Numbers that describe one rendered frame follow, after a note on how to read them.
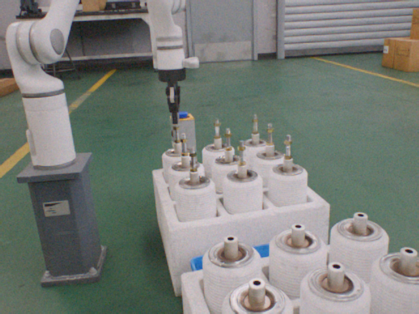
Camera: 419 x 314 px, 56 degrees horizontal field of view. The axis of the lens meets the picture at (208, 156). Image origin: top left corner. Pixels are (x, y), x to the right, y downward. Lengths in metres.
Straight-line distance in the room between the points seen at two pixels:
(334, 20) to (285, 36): 0.72
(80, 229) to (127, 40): 5.00
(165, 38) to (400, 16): 5.80
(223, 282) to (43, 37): 0.61
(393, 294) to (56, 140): 0.74
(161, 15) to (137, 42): 4.84
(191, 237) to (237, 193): 0.15
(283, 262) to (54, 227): 0.58
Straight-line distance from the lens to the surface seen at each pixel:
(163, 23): 1.06
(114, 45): 5.93
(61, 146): 0.98
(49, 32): 0.94
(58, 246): 1.06
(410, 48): 4.50
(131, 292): 1.03
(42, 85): 0.95
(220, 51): 5.91
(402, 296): 0.65
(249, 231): 0.94
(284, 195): 0.98
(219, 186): 1.05
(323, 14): 6.19
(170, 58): 1.06
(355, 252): 0.72
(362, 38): 6.45
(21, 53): 0.96
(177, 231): 0.90
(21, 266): 1.24
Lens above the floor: 0.62
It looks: 19 degrees down
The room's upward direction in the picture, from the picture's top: 3 degrees counter-clockwise
